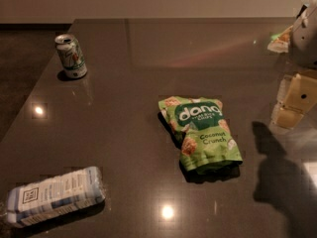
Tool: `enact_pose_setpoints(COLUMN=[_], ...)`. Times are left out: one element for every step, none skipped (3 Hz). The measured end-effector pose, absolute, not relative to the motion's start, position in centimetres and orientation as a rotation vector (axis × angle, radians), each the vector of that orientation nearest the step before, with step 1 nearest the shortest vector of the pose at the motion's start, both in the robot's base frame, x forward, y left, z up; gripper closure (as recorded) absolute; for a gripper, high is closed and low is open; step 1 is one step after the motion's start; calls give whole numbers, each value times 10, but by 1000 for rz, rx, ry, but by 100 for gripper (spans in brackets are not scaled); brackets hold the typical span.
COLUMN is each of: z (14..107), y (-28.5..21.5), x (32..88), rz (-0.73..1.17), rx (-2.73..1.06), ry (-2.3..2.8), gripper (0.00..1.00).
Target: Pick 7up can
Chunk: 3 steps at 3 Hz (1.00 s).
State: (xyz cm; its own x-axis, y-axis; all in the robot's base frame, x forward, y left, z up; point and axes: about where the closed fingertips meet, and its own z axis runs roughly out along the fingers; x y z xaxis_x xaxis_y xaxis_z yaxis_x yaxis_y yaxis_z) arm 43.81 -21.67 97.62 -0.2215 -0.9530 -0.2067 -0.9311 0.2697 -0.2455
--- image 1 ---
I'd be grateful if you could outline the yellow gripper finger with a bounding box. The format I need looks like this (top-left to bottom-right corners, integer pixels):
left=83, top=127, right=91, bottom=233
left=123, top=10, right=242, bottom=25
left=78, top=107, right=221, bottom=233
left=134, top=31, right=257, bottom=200
left=270, top=70, right=317, bottom=129

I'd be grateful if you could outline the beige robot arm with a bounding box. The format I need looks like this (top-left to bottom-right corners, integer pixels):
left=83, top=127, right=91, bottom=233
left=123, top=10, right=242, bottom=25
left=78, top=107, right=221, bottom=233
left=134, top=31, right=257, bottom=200
left=267, top=0, right=317, bottom=134

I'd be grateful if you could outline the green dang chips bag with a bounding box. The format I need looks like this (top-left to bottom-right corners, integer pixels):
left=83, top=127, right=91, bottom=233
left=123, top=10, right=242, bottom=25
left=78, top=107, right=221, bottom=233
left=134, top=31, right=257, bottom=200
left=158, top=96, right=243, bottom=175

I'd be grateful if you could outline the green white 7up can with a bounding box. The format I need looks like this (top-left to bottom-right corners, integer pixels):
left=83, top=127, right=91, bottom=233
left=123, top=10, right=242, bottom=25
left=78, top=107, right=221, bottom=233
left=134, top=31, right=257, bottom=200
left=54, top=34, right=87, bottom=79

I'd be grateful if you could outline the white blue wrapped package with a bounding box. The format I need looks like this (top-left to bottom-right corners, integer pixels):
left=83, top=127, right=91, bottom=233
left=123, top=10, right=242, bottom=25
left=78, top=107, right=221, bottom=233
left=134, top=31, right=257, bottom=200
left=6, top=167, right=106, bottom=228

